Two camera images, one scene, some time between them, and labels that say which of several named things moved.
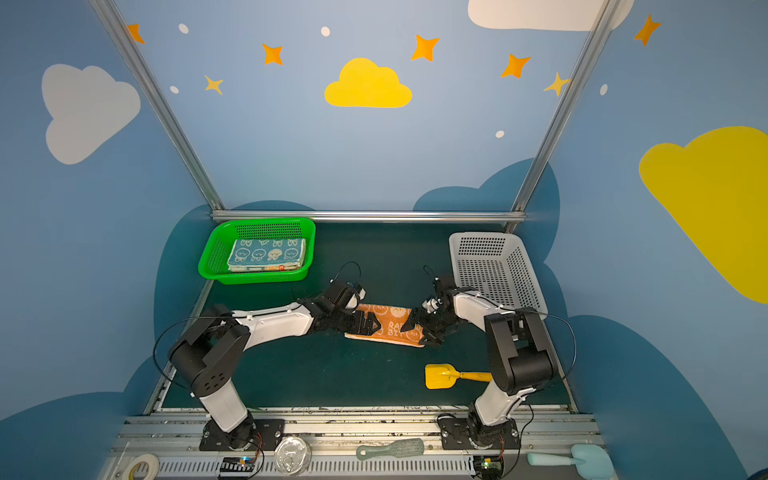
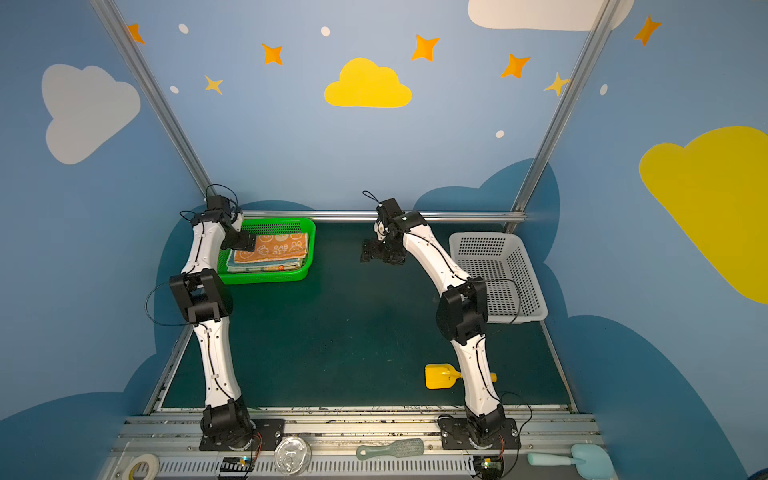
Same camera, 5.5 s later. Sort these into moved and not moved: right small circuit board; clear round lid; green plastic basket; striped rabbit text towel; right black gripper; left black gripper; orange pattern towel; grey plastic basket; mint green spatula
Moved: orange pattern towel; right black gripper; left black gripper
Not moved: striped rabbit text towel; green plastic basket; clear round lid; right small circuit board; grey plastic basket; mint green spatula
